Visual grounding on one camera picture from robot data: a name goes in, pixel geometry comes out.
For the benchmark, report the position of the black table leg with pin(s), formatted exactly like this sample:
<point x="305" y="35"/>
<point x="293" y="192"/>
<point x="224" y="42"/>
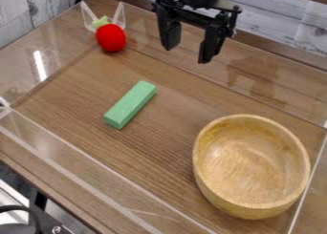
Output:
<point x="38" y="200"/>

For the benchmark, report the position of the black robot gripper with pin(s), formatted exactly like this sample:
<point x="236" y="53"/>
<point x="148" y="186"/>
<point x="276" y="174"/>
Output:
<point x="200" y="13"/>

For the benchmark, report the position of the green foam block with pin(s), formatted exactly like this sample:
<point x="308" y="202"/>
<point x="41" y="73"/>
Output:
<point x="130" y="104"/>

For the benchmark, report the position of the red plush strawberry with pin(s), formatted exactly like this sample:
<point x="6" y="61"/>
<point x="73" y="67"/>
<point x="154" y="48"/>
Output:
<point x="110" y="35"/>

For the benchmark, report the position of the clear acrylic tray wall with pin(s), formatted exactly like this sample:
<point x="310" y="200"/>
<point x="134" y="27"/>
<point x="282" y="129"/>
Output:
<point x="126" y="180"/>

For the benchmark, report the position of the wooden brown bowl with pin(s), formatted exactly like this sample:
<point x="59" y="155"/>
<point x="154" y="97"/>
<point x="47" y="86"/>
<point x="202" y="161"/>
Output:
<point x="252" y="166"/>

